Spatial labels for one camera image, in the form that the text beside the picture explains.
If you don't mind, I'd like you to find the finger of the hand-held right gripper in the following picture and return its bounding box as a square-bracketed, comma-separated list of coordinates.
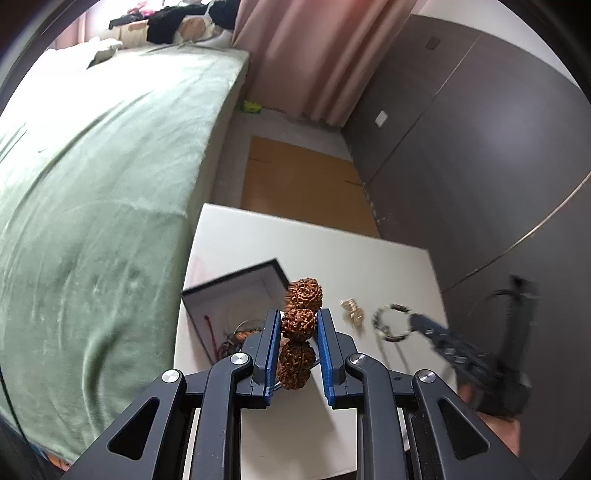
[427, 339, 483, 372]
[409, 311, 455, 344]

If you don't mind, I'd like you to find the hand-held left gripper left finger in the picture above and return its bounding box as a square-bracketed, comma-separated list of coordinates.
[69, 309, 283, 480]

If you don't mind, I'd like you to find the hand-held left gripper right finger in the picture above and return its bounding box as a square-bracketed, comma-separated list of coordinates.
[316, 308, 532, 480]

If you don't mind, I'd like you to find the brown seed bead bracelet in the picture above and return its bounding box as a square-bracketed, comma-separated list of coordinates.
[274, 277, 325, 391]

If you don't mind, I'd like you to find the thin silver bangle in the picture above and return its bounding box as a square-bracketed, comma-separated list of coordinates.
[233, 320, 265, 343]

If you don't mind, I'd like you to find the gold butterfly pendant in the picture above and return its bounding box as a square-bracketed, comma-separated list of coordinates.
[340, 298, 366, 329]

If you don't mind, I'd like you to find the black white beaded bracelet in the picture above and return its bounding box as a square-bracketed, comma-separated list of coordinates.
[371, 302, 417, 343]

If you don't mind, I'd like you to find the black square gift box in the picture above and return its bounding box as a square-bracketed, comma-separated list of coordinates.
[181, 258, 290, 366]

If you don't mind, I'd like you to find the red cord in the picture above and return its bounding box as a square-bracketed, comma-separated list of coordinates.
[201, 312, 223, 365]

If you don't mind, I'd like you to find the person's right hand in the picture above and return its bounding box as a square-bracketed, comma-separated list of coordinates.
[459, 385, 525, 460]

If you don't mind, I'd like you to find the flat brown cardboard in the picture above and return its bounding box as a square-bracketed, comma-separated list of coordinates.
[239, 135, 382, 240]

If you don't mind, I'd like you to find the dark grey wardrobe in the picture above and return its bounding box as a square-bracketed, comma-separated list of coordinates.
[338, 13, 591, 444]

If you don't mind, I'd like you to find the green blanket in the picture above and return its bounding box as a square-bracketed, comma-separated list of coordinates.
[0, 45, 252, 464]

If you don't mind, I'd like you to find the wide pink curtain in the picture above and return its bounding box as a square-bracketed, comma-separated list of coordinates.
[231, 0, 431, 128]

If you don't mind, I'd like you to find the pile of clothes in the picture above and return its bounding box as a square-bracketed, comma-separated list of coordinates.
[108, 0, 242, 48]

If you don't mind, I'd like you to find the white crumpled cloth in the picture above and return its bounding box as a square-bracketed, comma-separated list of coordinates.
[87, 37, 124, 66]

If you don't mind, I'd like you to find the black cable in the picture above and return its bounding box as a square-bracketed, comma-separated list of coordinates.
[441, 286, 515, 333]
[0, 357, 31, 446]

